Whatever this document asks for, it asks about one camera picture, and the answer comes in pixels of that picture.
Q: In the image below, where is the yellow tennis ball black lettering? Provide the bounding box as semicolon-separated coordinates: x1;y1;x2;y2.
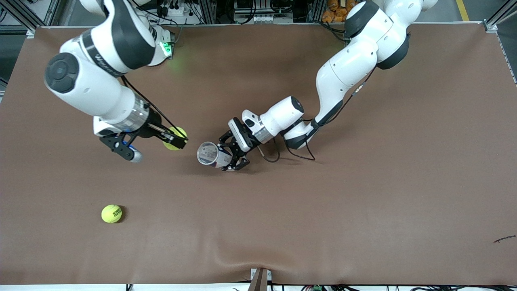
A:
101;205;122;224

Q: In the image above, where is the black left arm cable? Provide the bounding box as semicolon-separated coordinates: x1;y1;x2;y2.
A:
258;67;378;162

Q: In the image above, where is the grey table edge clamp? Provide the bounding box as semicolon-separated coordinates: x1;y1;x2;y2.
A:
250;268;272;291

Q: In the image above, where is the orange snack bags pile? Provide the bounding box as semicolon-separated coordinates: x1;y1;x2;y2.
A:
321;0;357;23

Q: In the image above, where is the brown table mat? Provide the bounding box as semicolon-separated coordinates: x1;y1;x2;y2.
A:
0;22;517;286

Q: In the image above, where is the yellow tennis ball small logo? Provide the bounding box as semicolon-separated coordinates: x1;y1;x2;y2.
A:
162;127;188;151

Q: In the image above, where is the white power strip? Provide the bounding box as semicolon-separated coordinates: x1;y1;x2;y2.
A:
156;0;191;25

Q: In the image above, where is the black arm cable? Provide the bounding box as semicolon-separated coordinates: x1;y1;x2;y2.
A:
258;67;378;162
120;75;189;141

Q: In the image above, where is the white terminal block device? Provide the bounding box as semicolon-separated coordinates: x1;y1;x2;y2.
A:
234;13;283;25

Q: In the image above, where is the clear blue tennis ball can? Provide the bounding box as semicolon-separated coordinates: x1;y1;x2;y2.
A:
197;141;235;171

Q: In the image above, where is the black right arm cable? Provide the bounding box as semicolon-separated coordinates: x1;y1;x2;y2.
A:
120;75;189;141

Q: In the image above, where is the aluminium frame profile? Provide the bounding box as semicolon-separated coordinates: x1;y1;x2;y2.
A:
483;0;517;34
0;0;61;39

